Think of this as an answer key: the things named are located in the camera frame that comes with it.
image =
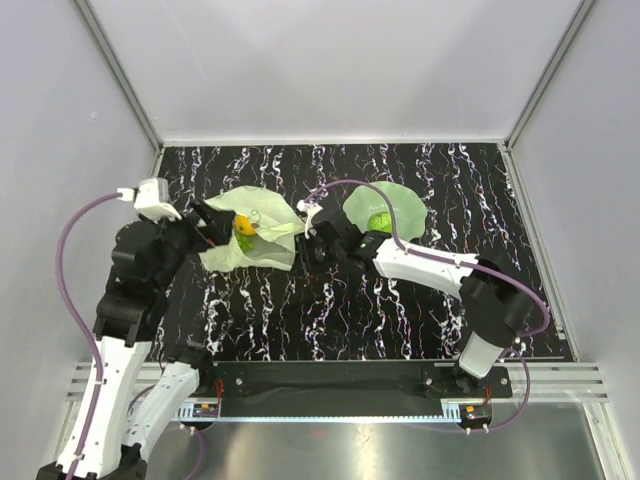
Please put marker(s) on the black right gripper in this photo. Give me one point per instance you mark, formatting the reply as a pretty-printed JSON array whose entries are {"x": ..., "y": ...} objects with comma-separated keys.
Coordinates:
[{"x": 306, "y": 266}]

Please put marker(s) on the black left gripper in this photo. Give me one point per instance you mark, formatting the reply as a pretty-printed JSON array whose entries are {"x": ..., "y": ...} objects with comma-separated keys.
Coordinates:
[{"x": 218, "y": 233}]

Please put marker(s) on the green fruit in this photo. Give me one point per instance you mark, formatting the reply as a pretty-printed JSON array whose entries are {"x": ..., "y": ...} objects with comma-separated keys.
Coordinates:
[
  {"x": 381, "y": 222},
  {"x": 246, "y": 243}
]

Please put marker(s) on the light green plastic bag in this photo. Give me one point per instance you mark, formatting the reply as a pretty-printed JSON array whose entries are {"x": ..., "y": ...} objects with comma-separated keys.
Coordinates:
[{"x": 276, "y": 224}]

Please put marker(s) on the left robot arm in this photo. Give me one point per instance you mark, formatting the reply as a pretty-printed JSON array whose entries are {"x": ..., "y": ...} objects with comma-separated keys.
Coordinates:
[{"x": 110, "y": 440}]

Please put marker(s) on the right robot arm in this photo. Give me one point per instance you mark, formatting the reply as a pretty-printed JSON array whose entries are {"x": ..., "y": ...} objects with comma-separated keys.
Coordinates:
[{"x": 495, "y": 304}]

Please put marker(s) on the orange fruit in bag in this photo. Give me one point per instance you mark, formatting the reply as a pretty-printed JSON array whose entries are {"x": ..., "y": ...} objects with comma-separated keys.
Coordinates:
[{"x": 243, "y": 226}]

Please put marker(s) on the black marble pattern mat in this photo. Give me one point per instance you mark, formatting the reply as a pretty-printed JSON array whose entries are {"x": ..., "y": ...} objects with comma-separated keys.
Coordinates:
[{"x": 265, "y": 314}]

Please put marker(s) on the light green wavy bowl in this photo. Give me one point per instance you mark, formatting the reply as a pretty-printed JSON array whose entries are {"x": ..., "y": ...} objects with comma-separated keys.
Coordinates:
[{"x": 410, "y": 211}]

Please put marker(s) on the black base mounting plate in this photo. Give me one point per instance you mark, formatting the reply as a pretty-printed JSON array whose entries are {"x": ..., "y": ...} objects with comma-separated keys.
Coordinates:
[{"x": 351, "y": 389}]

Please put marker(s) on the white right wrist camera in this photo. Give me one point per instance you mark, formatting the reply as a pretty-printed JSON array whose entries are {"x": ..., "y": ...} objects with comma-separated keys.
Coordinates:
[{"x": 308, "y": 209}]

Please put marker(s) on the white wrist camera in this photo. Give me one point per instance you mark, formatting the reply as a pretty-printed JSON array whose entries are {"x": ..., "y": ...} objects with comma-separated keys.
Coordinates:
[
  {"x": 151, "y": 200},
  {"x": 308, "y": 209}
]

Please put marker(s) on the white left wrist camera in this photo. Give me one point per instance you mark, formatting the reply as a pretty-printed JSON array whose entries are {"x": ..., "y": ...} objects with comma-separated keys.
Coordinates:
[{"x": 151, "y": 200}]

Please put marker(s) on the white slotted cable duct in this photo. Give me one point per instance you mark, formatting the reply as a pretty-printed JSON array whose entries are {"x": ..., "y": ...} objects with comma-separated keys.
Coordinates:
[{"x": 197, "y": 412}]

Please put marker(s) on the aluminium frame rail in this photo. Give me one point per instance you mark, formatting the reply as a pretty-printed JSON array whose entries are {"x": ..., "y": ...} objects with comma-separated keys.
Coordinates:
[{"x": 96, "y": 31}]

